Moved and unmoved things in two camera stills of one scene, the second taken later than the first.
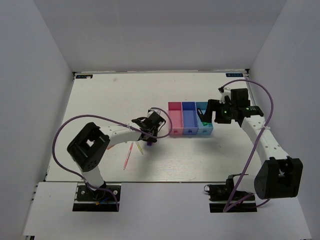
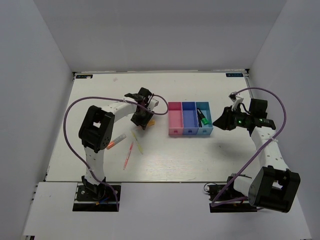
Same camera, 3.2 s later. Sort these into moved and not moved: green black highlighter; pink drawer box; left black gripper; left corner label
Moved: left black gripper
Not moved: green black highlighter; left corner label; pink drawer box
